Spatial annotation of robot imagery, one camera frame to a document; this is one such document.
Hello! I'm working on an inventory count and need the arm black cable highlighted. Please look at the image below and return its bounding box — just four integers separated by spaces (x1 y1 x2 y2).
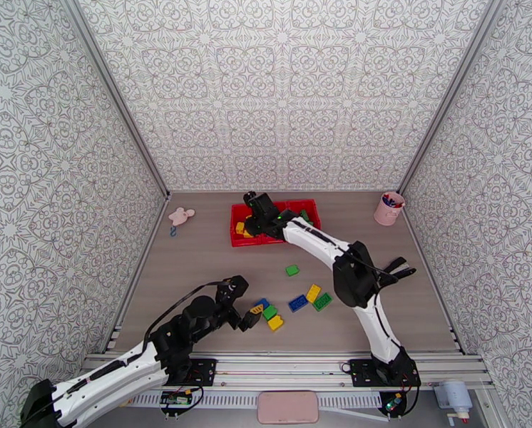
19 279 227 428
292 219 401 357

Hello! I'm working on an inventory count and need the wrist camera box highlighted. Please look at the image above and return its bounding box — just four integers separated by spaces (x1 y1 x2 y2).
217 275 250 310
243 191 281 218

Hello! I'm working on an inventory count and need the red three-compartment bin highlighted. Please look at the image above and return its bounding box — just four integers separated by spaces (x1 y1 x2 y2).
230 198 322 248

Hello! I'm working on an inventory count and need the white plastic device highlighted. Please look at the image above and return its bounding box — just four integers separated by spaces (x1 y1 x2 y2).
434 379 474 427

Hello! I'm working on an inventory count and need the small circuit board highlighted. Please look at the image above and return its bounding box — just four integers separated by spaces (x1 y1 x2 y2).
160 388 195 418
378 391 408 418

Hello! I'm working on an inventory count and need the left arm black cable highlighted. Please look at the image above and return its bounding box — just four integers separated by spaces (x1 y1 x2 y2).
19 279 227 428

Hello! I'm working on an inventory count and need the pink plush mouse keychain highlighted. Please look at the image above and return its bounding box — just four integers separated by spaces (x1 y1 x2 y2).
168 208 195 239

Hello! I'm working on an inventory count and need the aluminium frame post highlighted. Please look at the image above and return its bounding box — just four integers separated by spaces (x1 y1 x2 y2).
57 0 173 200
396 0 503 197

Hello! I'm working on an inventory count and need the pink cup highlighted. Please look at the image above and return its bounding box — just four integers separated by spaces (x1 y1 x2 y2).
374 191 406 226

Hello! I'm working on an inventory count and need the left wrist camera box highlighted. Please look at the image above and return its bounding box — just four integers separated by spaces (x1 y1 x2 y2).
217 275 250 310

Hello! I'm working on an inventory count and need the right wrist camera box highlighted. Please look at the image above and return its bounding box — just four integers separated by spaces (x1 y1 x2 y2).
243 191 281 218

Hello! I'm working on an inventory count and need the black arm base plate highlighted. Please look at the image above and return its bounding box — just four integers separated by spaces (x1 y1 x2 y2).
350 358 422 389
158 358 218 387

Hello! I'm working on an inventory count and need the aluminium table side rail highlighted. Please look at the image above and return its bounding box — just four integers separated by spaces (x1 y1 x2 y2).
399 193 466 355
103 195 171 352

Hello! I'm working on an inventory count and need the pink rectangular case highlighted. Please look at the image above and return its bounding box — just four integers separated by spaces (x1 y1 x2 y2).
257 391 319 424

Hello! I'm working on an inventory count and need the white slotted cable duct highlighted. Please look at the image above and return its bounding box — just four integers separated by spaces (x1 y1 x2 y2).
132 392 383 411

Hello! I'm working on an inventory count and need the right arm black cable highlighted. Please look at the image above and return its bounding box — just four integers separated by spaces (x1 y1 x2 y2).
292 219 401 357

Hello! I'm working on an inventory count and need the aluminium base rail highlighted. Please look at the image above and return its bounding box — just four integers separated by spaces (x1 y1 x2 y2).
76 350 494 393

